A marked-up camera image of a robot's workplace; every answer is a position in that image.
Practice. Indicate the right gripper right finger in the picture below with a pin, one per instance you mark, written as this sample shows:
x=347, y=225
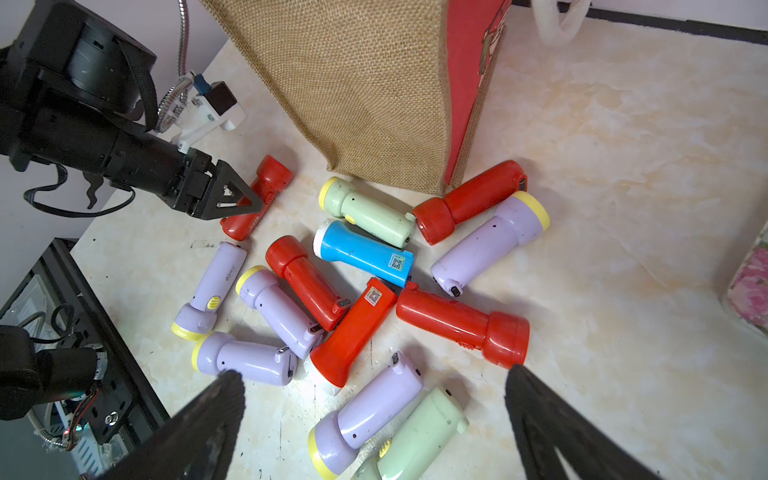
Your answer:
x=548, y=431

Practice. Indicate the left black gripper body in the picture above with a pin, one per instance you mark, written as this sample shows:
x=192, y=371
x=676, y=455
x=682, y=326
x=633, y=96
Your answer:
x=82, y=138

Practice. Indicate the finger of the left gripper black triangular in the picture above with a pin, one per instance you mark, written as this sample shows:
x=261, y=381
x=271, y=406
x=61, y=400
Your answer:
x=227, y=194

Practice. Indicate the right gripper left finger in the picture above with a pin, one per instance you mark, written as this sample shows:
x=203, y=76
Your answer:
x=197, y=443

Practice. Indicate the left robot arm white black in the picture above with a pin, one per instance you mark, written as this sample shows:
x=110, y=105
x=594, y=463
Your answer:
x=77, y=94

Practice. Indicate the burlap tote bag red trim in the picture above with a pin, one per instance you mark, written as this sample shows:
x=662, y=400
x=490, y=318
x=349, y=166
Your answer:
x=387, y=91

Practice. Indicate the left flexible metal conduit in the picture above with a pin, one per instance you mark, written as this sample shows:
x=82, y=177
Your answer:
x=180, y=54

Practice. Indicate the purple flashlight bottom diagonal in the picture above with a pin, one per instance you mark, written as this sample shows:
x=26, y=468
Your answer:
x=219, y=351

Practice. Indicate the green flashlight right upright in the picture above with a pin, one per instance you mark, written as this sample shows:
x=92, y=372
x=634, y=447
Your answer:
x=419, y=441

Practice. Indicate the red flashlight centre horizontal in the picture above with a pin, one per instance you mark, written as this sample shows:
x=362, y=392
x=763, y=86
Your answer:
x=290, y=261

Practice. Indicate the purple flashlight centre horizontal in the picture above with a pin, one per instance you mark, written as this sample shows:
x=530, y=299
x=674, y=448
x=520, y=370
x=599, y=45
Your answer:
x=259, y=289

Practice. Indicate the red flashlight white head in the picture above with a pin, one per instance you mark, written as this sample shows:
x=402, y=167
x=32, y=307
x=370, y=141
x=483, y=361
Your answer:
x=329, y=364

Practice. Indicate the green flashlight near bag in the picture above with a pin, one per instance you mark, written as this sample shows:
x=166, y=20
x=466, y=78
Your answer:
x=340, y=199

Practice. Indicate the red flashlight by bag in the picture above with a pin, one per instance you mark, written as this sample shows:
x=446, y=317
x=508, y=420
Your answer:
x=438, y=217

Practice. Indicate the floral placemat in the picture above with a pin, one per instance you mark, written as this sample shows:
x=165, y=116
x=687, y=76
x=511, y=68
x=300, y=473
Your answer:
x=745, y=298

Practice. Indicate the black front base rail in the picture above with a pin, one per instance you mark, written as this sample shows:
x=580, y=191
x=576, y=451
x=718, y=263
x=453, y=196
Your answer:
x=68, y=372

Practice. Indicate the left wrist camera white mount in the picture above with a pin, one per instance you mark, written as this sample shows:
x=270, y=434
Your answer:
x=197, y=108

